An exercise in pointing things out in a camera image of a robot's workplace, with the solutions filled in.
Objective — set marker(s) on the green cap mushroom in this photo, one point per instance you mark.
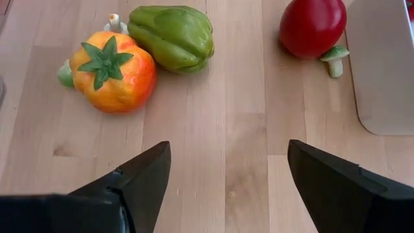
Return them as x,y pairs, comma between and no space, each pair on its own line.
334,59

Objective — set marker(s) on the small red fruit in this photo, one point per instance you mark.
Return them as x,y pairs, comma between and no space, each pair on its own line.
410,9

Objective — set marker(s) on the orange tomato green calyx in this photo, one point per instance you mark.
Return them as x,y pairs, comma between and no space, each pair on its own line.
116,84

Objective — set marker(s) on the white plastic basket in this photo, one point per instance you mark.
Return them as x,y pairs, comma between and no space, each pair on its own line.
381,64

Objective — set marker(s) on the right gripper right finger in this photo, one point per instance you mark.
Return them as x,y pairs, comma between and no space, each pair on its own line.
355,200

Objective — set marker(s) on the green chayote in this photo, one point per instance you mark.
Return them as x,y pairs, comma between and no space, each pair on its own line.
174,37

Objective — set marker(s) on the red apple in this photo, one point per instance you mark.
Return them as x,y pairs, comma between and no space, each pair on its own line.
312,27

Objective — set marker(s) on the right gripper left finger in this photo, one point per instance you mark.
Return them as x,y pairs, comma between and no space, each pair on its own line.
97,210

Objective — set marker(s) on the pale cap mushroom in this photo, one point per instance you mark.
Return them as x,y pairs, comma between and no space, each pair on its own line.
64,75

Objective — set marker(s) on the small white mushroom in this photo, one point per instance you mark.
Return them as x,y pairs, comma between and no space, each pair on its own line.
114,24

